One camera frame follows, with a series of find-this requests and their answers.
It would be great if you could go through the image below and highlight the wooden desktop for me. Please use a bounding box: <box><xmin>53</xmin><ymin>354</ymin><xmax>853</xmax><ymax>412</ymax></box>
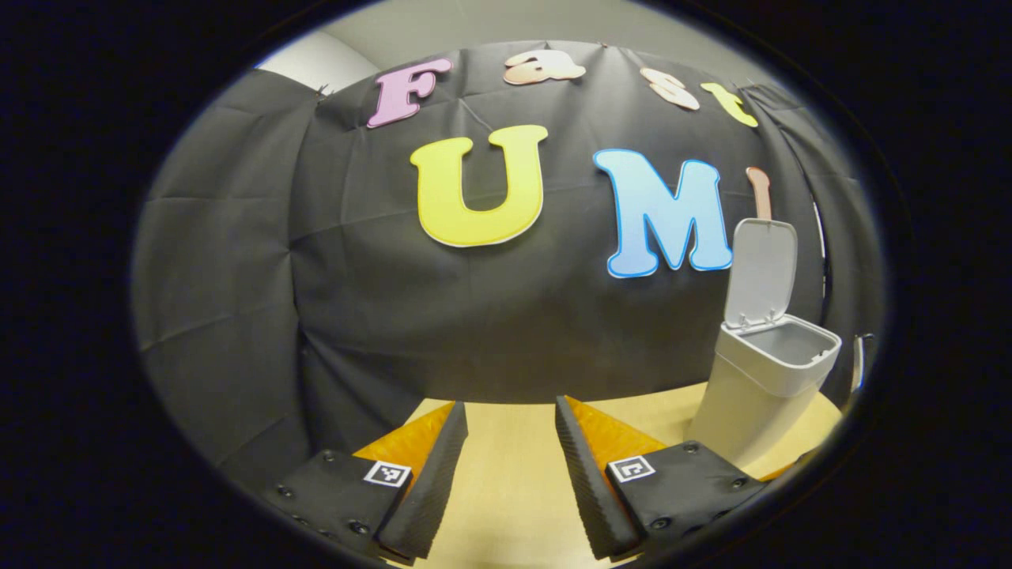
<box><xmin>395</xmin><ymin>382</ymin><xmax>845</xmax><ymax>569</ymax></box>

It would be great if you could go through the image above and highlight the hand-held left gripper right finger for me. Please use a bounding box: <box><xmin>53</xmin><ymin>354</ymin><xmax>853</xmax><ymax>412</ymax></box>
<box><xmin>555</xmin><ymin>395</ymin><xmax>768</xmax><ymax>562</ymax></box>

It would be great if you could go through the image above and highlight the white desktop garbage bin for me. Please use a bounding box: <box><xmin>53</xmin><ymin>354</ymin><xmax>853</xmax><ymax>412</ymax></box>
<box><xmin>684</xmin><ymin>219</ymin><xmax>843</xmax><ymax>471</ymax></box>

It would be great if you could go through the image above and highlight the black backdrop cloth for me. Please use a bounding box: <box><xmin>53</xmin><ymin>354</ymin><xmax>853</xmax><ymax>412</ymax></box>
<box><xmin>133</xmin><ymin>40</ymin><xmax>882</xmax><ymax>475</ymax></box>

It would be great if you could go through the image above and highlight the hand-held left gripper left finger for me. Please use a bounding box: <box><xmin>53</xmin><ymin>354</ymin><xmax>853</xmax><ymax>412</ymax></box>
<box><xmin>265</xmin><ymin>401</ymin><xmax>469</xmax><ymax>563</ymax></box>

